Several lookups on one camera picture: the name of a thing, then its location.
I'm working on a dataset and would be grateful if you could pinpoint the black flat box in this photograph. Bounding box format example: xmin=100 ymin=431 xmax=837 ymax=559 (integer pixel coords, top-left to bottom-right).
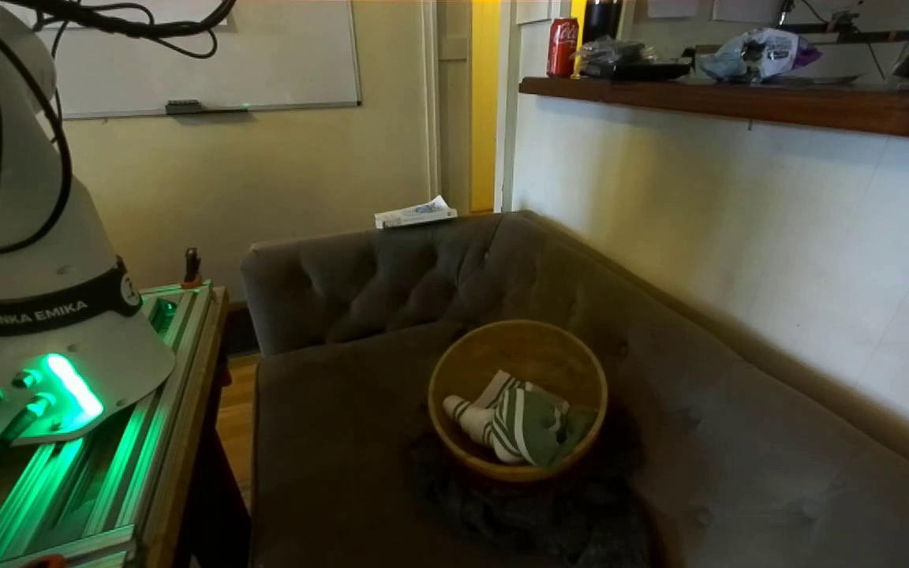
xmin=583 ymin=60 xmax=694 ymax=82

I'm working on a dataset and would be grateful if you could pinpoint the crumpled plastic bag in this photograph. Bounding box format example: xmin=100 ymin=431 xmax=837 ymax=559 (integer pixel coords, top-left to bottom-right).
xmin=698 ymin=28 xmax=823 ymax=84

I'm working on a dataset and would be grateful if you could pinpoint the green white striped cloth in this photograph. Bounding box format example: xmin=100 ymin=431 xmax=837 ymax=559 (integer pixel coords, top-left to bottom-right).
xmin=443 ymin=370 xmax=599 ymax=469

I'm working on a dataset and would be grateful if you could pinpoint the grey tufted sofa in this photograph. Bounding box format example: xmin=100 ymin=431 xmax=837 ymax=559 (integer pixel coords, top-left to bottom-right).
xmin=239 ymin=209 xmax=909 ymax=568

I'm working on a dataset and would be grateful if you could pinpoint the wooden bowl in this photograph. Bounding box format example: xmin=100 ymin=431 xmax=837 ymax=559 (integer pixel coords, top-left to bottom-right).
xmin=428 ymin=319 xmax=609 ymax=484

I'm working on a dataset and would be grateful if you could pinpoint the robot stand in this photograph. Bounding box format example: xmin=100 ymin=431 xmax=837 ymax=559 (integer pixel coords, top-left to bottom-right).
xmin=0 ymin=282 xmax=250 ymax=568

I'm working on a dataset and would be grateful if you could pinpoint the whiteboard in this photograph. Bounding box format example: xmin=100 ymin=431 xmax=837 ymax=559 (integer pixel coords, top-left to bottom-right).
xmin=0 ymin=0 xmax=363 ymax=121

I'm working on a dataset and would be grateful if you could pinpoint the black tumbler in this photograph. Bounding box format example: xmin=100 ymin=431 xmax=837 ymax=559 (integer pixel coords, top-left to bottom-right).
xmin=583 ymin=0 xmax=623 ymax=44

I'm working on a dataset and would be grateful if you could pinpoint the clear plastic packet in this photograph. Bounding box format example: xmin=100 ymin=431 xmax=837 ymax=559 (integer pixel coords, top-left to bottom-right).
xmin=577 ymin=37 xmax=658 ymax=77

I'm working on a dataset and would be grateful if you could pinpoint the wooden shelf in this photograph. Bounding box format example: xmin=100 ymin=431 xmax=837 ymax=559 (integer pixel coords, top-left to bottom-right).
xmin=518 ymin=76 xmax=909 ymax=144

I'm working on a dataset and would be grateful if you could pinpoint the red soda can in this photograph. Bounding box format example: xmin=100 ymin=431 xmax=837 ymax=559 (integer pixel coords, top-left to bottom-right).
xmin=546 ymin=17 xmax=580 ymax=78

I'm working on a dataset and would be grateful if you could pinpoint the white printed booklet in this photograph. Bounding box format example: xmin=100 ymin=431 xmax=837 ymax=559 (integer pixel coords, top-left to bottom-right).
xmin=374 ymin=195 xmax=458 ymax=230

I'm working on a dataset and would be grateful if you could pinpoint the dark grey fuzzy cloth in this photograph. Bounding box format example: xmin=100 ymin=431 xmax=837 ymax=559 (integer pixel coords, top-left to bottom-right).
xmin=411 ymin=430 xmax=653 ymax=568

